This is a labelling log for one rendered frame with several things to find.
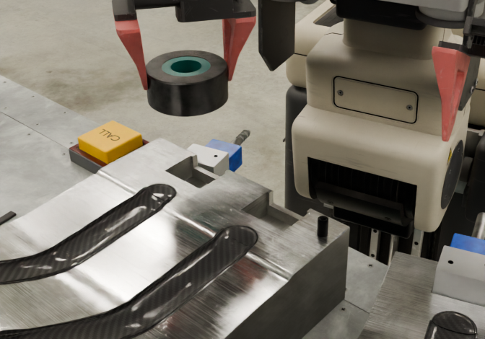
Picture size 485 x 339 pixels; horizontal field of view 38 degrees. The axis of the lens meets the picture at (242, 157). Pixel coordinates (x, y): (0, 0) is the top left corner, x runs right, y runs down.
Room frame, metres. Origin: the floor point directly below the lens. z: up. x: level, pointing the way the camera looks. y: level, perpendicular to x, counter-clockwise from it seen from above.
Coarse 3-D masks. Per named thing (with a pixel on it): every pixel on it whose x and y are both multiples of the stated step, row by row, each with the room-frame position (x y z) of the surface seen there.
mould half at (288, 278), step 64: (64, 192) 0.59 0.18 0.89; (128, 192) 0.58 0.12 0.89; (192, 192) 0.58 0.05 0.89; (256, 192) 0.57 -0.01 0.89; (0, 256) 0.48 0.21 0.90; (128, 256) 0.49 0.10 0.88; (256, 256) 0.47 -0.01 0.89; (320, 256) 0.48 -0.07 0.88; (0, 320) 0.37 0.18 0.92; (64, 320) 0.39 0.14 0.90; (192, 320) 0.40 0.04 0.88; (256, 320) 0.41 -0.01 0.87; (320, 320) 0.48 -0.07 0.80
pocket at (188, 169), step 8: (184, 160) 0.64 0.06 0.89; (192, 160) 0.64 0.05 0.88; (168, 168) 0.62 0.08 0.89; (176, 168) 0.63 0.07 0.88; (184, 168) 0.64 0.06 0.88; (192, 168) 0.64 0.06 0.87; (200, 168) 0.64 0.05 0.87; (176, 176) 0.63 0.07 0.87; (184, 176) 0.64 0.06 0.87; (192, 176) 0.64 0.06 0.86; (200, 176) 0.64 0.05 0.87; (208, 176) 0.63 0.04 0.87; (216, 176) 0.63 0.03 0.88; (192, 184) 0.63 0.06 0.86; (200, 184) 0.63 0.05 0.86
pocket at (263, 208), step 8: (272, 192) 0.57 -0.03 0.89; (256, 200) 0.56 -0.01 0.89; (264, 200) 0.57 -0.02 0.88; (272, 200) 0.57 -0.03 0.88; (248, 208) 0.55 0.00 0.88; (256, 208) 0.56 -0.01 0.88; (264, 208) 0.57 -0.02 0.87; (272, 208) 0.57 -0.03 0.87; (280, 208) 0.56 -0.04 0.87; (256, 216) 0.56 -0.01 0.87; (264, 216) 0.57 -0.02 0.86; (272, 216) 0.57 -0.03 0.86; (280, 216) 0.56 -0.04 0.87; (288, 216) 0.55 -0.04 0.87; (296, 216) 0.55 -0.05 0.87; (272, 224) 0.55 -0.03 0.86; (280, 224) 0.55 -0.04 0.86; (288, 224) 0.55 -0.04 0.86
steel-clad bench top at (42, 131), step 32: (0, 96) 0.98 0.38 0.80; (32, 96) 0.98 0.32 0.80; (0, 128) 0.88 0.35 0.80; (32, 128) 0.88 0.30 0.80; (64, 128) 0.87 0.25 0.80; (0, 160) 0.79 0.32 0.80; (32, 160) 0.79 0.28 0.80; (64, 160) 0.79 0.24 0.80; (0, 192) 0.72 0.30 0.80; (32, 192) 0.71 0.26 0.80; (352, 256) 0.58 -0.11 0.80; (352, 288) 0.53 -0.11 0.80; (352, 320) 0.48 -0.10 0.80
